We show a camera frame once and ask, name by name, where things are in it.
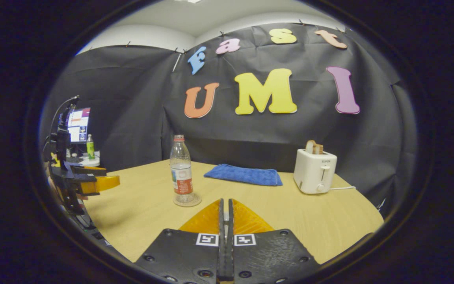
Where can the blue folded towel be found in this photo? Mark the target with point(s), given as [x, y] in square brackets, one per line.
[246, 174]

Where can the black backdrop cloth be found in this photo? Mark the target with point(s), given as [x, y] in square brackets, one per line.
[132, 110]

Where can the clear plastic water bottle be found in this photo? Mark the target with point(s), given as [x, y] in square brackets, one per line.
[181, 173]

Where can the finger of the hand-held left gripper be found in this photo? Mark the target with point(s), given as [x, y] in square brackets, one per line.
[101, 184]
[89, 171]

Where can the toast slice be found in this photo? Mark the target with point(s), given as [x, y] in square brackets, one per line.
[313, 147]

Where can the green drink bottle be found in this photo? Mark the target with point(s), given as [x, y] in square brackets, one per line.
[90, 148]

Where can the white side table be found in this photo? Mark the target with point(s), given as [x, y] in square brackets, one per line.
[91, 161]

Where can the ceiling light panel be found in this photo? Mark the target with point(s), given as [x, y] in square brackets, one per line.
[189, 1]

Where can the white toaster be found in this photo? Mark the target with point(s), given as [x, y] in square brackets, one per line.
[313, 173]

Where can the computer monitor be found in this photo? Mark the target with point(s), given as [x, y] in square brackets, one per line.
[79, 124]

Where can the round beige coaster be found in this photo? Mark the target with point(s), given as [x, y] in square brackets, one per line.
[196, 200]

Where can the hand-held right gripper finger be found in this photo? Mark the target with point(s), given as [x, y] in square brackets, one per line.
[230, 225]
[221, 225]

